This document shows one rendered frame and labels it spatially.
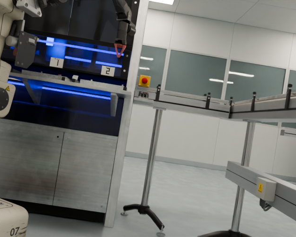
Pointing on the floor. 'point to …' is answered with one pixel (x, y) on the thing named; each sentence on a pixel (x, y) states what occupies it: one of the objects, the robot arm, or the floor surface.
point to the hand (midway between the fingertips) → (118, 56)
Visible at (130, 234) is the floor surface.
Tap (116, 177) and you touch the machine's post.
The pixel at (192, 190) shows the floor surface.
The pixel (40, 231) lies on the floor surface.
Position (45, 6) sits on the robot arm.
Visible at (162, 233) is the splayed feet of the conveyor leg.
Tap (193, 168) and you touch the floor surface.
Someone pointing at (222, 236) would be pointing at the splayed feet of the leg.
